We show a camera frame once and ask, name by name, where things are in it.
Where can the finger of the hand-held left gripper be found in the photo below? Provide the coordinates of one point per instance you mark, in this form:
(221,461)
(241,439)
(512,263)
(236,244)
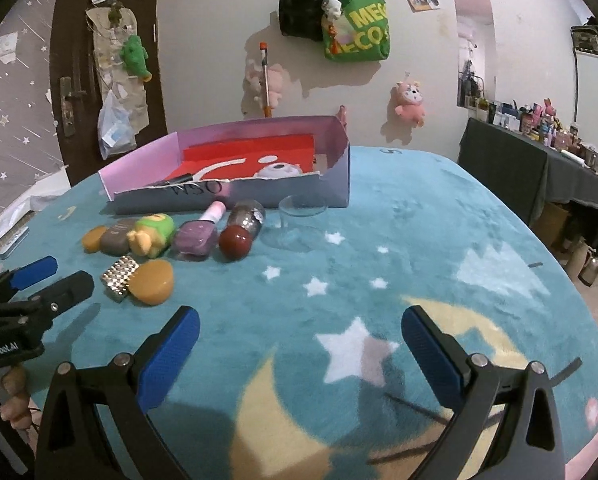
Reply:
(69,287)
(34,271)

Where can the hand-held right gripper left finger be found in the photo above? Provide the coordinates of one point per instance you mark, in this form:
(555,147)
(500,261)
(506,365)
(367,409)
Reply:
(169,360)

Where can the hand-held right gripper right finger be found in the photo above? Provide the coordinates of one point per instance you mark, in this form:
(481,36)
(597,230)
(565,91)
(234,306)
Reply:
(429,360)

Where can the small orange sponge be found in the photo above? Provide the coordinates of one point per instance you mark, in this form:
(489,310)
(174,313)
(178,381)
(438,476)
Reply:
(94,240)

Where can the grey eye shadow case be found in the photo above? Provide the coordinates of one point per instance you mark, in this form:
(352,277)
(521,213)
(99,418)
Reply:
(114,240)

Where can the large orange sponge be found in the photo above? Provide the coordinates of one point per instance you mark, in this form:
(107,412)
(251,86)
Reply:
(151,282)

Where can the glitter bottle with red cap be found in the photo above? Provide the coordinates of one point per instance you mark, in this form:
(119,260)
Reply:
(236,240)

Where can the clear cosmetic tube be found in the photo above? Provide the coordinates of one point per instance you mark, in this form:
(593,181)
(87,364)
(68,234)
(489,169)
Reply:
(301,205)

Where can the pink translucent plastic tray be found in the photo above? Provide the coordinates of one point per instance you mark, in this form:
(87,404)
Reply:
(336,180)

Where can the person's left hand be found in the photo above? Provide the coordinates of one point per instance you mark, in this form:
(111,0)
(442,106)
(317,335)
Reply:
(15,395)

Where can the grey nail file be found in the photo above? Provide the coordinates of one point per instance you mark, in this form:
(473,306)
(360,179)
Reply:
(14,242)

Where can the green plush figure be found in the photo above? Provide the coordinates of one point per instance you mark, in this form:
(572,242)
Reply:
(154,230)

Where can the purple nail polish bottle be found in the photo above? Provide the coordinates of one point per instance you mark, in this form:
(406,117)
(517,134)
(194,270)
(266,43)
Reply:
(194,240)

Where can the black cosmetic pen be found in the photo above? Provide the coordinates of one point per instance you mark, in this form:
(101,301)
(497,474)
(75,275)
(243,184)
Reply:
(176,179)

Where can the grey star curtain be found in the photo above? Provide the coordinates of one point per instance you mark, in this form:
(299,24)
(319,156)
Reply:
(14,110)

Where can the clear plastic bag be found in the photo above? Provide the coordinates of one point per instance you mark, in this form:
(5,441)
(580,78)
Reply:
(115,127)

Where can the brown cardboard box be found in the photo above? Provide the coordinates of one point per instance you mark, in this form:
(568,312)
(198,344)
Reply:
(551,222)

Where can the metal kettle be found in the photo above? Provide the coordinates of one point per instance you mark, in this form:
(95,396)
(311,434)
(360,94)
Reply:
(590,270)

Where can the table with dark cloth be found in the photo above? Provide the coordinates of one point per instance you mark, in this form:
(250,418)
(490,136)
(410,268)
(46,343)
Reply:
(509,160)

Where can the red printed paper liner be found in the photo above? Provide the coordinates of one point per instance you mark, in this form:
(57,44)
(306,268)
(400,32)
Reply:
(239,152)

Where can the white round case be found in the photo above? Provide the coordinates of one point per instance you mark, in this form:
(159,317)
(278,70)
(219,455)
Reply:
(279,170)

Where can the hanging paper organizer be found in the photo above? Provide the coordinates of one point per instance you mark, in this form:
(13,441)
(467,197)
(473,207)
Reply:
(106,60)

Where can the dark brown door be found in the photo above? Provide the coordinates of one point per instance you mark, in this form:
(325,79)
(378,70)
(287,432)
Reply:
(74,50)

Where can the green plush toy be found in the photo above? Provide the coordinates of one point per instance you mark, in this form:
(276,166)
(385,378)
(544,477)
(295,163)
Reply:
(135,55)

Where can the pink pig plush toy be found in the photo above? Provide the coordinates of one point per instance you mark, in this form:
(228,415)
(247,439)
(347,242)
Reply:
(409,102)

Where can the pale pink plush toy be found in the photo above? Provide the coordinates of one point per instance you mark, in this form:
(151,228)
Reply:
(276,82)

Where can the green tote bag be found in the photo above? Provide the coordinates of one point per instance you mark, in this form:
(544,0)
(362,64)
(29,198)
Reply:
(366,35)

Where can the black backpack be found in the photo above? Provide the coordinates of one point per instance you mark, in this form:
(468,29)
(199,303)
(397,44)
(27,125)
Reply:
(299,10)

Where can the white plush toy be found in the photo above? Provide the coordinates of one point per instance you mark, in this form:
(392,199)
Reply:
(331,7)

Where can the wall mirror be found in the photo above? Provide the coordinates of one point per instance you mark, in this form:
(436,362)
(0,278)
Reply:
(474,45)

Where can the standing mirror frame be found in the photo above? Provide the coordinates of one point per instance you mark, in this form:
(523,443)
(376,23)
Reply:
(594,70)

